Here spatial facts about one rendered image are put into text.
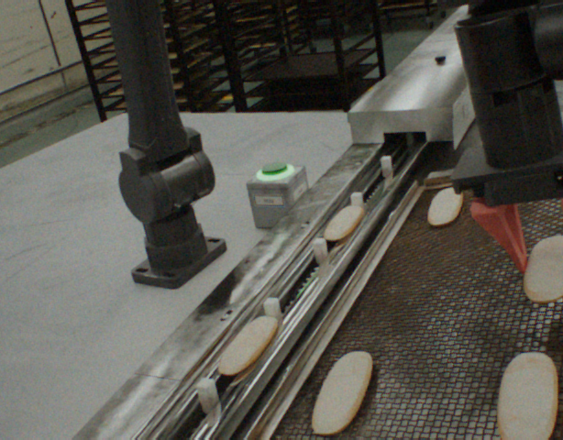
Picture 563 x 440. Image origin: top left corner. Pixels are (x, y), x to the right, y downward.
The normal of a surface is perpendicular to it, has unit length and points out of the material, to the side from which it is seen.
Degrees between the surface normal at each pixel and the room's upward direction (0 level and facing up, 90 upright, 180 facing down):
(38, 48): 90
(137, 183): 90
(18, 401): 0
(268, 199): 90
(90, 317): 0
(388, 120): 90
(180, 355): 0
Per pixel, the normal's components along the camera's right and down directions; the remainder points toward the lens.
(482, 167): -0.32, -0.89
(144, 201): -0.71, 0.40
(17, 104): 0.89, 0.03
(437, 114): -0.41, 0.44
